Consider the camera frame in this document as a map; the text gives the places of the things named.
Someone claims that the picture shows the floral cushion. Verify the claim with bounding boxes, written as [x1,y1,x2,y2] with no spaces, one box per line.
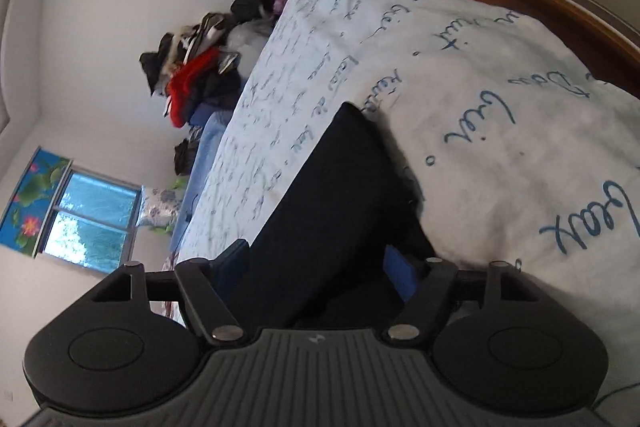
[135,185,184,231]

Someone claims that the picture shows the dark bag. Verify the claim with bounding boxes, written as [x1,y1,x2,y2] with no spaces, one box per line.
[173,138,195,178]

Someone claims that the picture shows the green plastic chair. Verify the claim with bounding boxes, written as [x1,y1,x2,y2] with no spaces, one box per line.
[150,176,190,237]

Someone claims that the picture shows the black pants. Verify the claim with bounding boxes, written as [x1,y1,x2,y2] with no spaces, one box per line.
[235,102,437,333]

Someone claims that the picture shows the window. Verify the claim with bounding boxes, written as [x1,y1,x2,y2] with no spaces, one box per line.
[42,169,144,276]

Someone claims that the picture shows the blue lotus print curtain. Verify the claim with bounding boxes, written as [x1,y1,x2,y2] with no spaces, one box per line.
[0,146,74,259]

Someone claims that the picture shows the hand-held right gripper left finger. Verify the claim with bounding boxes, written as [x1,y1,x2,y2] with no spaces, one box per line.
[92,239,251,349]

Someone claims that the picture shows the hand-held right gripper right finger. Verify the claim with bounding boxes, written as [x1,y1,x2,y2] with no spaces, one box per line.
[384,245,544,349]

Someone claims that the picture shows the pile of clothes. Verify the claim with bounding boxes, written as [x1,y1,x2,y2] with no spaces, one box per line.
[139,9,251,128]

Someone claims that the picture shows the white script-print bedspread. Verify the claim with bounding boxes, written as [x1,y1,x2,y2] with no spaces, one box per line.
[175,0,640,408]

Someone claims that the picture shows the black backpack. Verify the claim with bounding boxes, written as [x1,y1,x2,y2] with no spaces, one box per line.
[230,0,292,28]

